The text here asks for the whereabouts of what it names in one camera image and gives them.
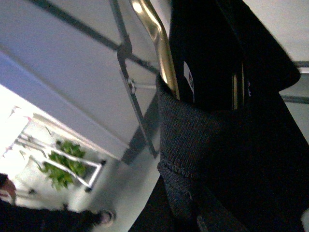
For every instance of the white rolling plant stand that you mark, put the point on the white rolling plant stand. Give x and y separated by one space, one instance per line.
93 169

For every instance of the person in dark clothes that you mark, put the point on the person in dark clothes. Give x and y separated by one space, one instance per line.
15 218

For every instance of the gold metal clothes hanger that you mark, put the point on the gold metal clothes hanger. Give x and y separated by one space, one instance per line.
152 23

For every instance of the black polo shirt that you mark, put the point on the black polo shirt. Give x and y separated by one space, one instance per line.
232 158

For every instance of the grey lower rack crossbar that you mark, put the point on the grey lower rack crossbar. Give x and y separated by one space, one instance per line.
295 99

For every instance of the green potted plant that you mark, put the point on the green potted plant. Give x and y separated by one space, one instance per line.
60 178

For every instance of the grey rack left leg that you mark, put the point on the grey rack left leg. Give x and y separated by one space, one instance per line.
148 123

